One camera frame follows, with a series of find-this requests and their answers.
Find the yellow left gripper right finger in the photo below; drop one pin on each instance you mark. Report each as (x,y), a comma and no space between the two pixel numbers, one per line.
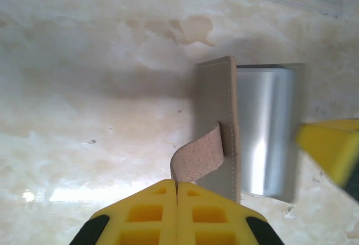
(213,219)

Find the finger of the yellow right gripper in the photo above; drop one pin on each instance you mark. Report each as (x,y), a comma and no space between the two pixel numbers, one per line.
(333,149)

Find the taupe leather card holder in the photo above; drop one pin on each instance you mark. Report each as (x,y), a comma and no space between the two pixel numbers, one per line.
(216,110)

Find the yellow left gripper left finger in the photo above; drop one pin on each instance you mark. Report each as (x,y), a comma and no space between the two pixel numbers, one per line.
(146,219)

